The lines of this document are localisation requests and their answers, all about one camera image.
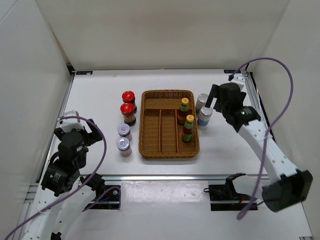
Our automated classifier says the silver lid spice jar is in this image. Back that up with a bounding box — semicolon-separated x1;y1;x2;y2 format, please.
117;123;133;141
116;137;132;157

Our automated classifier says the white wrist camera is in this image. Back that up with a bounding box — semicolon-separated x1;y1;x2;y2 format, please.
57;110;85;133
228;73;246;90

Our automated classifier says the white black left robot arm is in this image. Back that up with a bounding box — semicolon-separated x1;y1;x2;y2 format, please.
23;116;106;240

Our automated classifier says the brown wicker divided basket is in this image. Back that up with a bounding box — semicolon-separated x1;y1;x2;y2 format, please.
138;89;200;160

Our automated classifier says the yellow cap chili sauce bottle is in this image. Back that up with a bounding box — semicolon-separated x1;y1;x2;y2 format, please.
177;97;189;125
181;114;195;143

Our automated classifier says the red lid sauce jar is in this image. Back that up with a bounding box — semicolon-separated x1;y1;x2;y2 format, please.
122;90;137;113
120;102;136;126

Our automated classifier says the white blue shaker bottle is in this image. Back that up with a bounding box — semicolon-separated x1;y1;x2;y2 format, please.
195;93;208;115
197;106;213;130

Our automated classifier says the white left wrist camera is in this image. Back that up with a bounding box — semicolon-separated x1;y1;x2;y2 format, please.
57;110;85;133

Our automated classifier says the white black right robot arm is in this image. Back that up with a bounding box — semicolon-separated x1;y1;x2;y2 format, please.
204;82;313;212

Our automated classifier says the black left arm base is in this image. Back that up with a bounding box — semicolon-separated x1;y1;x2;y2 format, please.
83;185;122;211

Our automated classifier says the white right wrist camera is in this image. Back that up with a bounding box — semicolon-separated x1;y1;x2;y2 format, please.
228;73;246;90

